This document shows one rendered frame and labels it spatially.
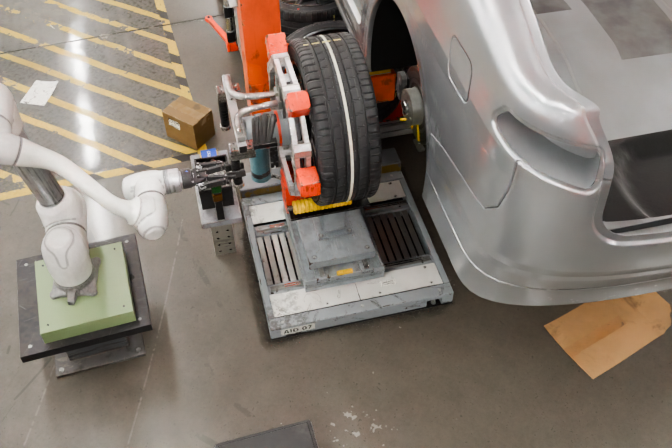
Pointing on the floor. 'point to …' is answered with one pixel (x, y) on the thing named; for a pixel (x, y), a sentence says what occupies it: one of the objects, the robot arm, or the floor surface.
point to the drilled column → (223, 239)
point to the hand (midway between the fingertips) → (235, 170)
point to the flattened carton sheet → (610, 330)
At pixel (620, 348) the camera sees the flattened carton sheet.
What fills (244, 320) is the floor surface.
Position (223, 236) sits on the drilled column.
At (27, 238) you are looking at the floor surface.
